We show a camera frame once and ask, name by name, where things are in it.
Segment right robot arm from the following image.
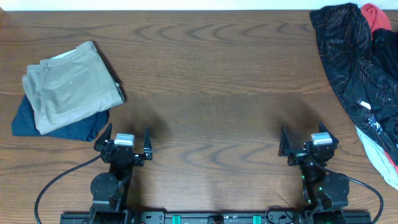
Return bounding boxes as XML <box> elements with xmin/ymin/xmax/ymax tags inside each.
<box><xmin>278</xmin><ymin>123</ymin><xmax>349</xmax><ymax>223</ymax></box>

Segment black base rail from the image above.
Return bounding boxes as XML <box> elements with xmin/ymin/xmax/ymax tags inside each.
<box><xmin>60</xmin><ymin>210</ymin><xmax>372</xmax><ymax>224</ymax></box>

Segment red garment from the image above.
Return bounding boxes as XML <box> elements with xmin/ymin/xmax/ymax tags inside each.
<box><xmin>361</xmin><ymin>3</ymin><xmax>392</xmax><ymax>32</ymax></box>

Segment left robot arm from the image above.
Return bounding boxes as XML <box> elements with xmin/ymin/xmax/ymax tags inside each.
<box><xmin>89</xmin><ymin>124</ymin><xmax>152</xmax><ymax>224</ymax></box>

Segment folded navy blue garment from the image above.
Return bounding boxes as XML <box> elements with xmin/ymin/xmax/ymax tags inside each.
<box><xmin>11</xmin><ymin>95</ymin><xmax>109</xmax><ymax>142</ymax></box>

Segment black printed cycling jersey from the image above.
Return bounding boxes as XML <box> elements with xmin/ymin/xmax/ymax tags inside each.
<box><xmin>310</xmin><ymin>3</ymin><xmax>397</xmax><ymax>164</ymax></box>

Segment light grey garment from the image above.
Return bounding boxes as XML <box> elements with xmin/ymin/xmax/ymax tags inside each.
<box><xmin>356</xmin><ymin>127</ymin><xmax>397</xmax><ymax>190</ymax></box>

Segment folded beige trousers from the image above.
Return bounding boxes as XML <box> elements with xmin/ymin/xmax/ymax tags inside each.
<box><xmin>22</xmin><ymin>41</ymin><xmax>124</xmax><ymax>134</ymax></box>

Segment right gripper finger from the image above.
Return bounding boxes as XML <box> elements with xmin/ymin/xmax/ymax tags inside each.
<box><xmin>278</xmin><ymin>127</ymin><xmax>291</xmax><ymax>157</ymax></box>
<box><xmin>318</xmin><ymin>121</ymin><xmax>339</xmax><ymax>144</ymax></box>

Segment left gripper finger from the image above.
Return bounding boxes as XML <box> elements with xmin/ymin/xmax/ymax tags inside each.
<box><xmin>94</xmin><ymin>123</ymin><xmax>113</xmax><ymax>152</ymax></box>
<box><xmin>144</xmin><ymin>126</ymin><xmax>152</xmax><ymax>160</ymax></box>

